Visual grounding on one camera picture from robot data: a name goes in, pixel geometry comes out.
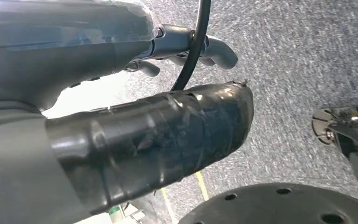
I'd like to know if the white and green item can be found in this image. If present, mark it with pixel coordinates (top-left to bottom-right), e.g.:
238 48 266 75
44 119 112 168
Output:
108 203 146 224

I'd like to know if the black metal stand foot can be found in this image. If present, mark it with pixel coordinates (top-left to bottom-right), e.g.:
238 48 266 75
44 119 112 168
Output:
311 104 358 208

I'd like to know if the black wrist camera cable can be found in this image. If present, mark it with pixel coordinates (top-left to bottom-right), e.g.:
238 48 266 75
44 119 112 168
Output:
170 0 213 91

